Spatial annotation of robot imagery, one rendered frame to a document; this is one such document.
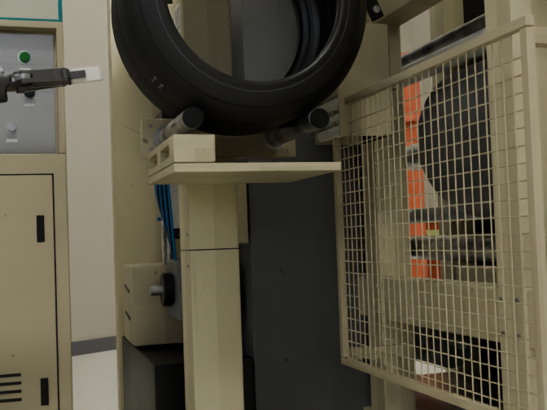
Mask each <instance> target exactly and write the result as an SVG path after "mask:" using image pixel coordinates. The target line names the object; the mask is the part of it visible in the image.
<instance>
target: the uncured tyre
mask: <svg viewBox="0 0 547 410"><path fill-rule="evenodd" d="M291 3H292V6H293V8H294V11H295V17H296V23H297V43H296V48H295V54H294V57H293V60H292V62H291V65H290V67H289V68H288V70H287V72H286V74H285V75H284V77H283V78H282V79H279V80H274V81H248V80H243V79H239V78H236V77H233V76H230V75H227V74H225V73H223V72H220V71H218V70H216V69H215V68H213V67H212V66H210V65H209V64H207V63H206V62H204V61H203V60H202V59H201V58H200V57H199V56H198V55H197V54H196V53H195V52H194V51H193V50H192V49H191V48H190V47H189V46H188V45H187V44H186V42H185V41H184V40H183V38H182V36H181V35H180V33H179V32H178V31H177V28H176V26H175V24H174V22H173V19H172V16H171V15H170V12H169V8H168V3H167V0H112V4H111V17H112V31H113V35H114V39H115V43H116V48H117V50H118V52H119V55H120V58H121V60H122V63H123V64H124V66H125V69H126V70H127V72H128V74H129V75H130V77H131V78H132V79H133V76H134V75H135V73H136V74H137V75H136V77H135V78H134V79H133V82H134V83H135V85H136V86H137V87H138V88H139V89H140V90H141V92H142V93H143V94H144V95H145V96H146V97H147V98H148V99H149V100H150V101H151V102H152V103H153V104H154V105H155V106H156V107H158V108H159V109H160V110H161V111H162V112H163V113H165V114H166V115H168V116H170V117H171V118H173V119H175V118H176V117H177V116H179V115H180V114H181V113H182V112H183V111H184V110H185V109H187V108H188V107H197V108H199V109H200V110H201V111H202V112H203V123H202V124H201V125H200V126H199V127H198V128H197V130H199V131H202V132H205V133H211V134H216V135H223V136H246V135H252V134H257V133H263V132H266V131H269V130H271V129H275V128H277V127H279V126H281V125H283V124H285V123H287V122H289V121H291V120H294V119H296V118H298V117H300V116H302V115H304V114H306V113H308V112H310V111H311V110H313V109H314V108H316V107H317V106H319V105H320V104H321V103H323V102H324V101H325V100H327V99H328V98H329V97H330V96H331V95H332V94H333V93H334V92H335V91H336V90H337V88H338V87H339V86H340V84H341V83H342V82H343V80H344V78H345V77H346V75H347V74H348V73H349V71H350V69H351V67H352V65H353V63H354V61H355V59H356V56H357V54H358V51H359V49H360V46H361V42H362V38H363V35H364V31H365V20H366V0H291ZM153 74H155V76H156V77H157V78H158V79H159V80H160V81H161V82H162V83H163V84H164V85H165V86H166V88H165V89H164V90H163V91H161V90H160V89H159V88H158V87H157V86H156V85H155V83H154V82H153V81H152V80H151V79H150V77H151V76H152V75H153ZM224 127H225V128H230V129H233V130H225V129H222V128H224Z"/></svg>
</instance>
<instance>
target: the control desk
mask: <svg viewBox="0 0 547 410"><path fill-rule="evenodd" d="M0 66H1V67H2V69H3V74H4V76H7V75H11V74H13V72H18V71H20V70H39V69H52V68H64V54H63V22H50V21H30V20H0ZM7 98H8V101H7V102H3V103H0V410H73V396H72V335H71V304H70V272H69V240H68V179H67V156H66V152H67V147H66V116H65V86H64V87H63V86H62V87H57V88H52V89H42V90H37V91H32V92H28V93H25V94H17V93H16V91H14V92H9V91H8V92H7Z"/></svg>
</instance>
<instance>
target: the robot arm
mask: <svg viewBox="0 0 547 410"><path fill-rule="evenodd" d="M102 80H103V72H102V67H101V66H93V67H86V68H72V69H67V68H52V69H39V70H20V71H18V72H13V74H11V75H7V76H4V74H3V69H2V67H1V66H0V103H6V102H7V101H8V98H7V92H8V91H9V92H14V91H16V93H17V94H25V93H28V92H32V91H37V90H42V89H52V88H57V87H62V86H63V87H64V86H66V85H71V84H78V83H86V82H92V81H102Z"/></svg>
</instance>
